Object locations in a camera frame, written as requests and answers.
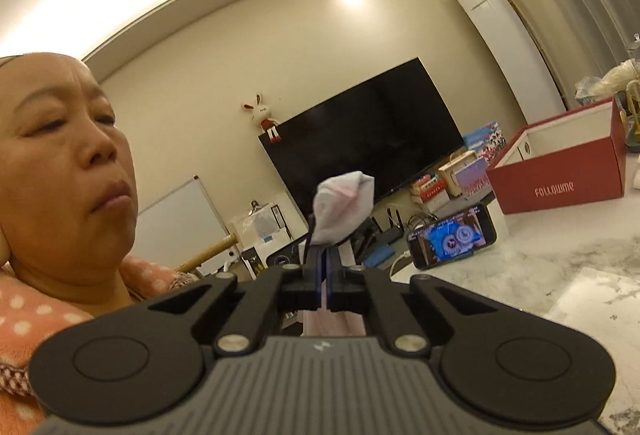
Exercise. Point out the purple printed box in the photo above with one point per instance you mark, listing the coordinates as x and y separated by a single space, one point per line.
475 182

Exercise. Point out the white standing air conditioner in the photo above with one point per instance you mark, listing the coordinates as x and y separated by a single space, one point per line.
500 25

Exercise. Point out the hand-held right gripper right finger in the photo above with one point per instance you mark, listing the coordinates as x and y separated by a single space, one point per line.
336 287

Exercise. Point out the wooden handrail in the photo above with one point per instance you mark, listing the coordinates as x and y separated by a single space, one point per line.
205 256

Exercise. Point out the wooden cup rack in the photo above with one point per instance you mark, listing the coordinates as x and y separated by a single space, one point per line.
634 105

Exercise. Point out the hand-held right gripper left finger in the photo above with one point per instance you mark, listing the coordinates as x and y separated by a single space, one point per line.
315 285

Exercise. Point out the black television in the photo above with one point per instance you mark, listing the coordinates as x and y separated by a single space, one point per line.
360 135

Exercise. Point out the rabbit plush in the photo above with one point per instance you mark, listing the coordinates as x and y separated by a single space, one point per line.
260 112

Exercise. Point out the red cardboard box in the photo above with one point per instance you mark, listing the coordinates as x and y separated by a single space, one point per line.
575 170

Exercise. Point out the colourful picture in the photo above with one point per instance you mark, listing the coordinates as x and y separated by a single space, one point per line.
485 140

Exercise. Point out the white appliance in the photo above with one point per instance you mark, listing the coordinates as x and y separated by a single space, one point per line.
260 235

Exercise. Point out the person's orange dotted robe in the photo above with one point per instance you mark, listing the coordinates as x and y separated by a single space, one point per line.
30 315

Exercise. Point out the red white box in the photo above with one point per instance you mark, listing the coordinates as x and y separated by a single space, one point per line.
430 190

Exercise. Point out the black router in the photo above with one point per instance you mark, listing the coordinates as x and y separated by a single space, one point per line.
392 230

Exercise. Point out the phone in green case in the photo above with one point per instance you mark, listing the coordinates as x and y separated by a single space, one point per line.
450 237

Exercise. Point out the white pink-printed shopping bag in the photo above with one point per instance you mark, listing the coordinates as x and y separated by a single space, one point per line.
345 210

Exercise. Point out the whiteboard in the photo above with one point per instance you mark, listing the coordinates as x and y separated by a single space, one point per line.
175 220

